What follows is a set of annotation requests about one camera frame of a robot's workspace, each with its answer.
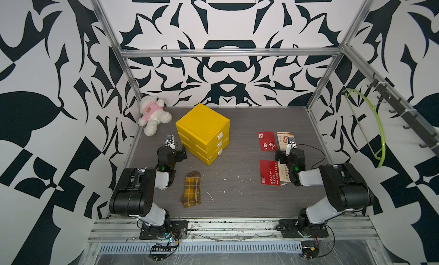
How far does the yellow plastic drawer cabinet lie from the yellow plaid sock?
0.29ft

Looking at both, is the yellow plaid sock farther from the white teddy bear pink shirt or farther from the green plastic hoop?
the green plastic hoop

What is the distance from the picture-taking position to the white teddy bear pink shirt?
1015mm

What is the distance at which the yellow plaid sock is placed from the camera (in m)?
0.82
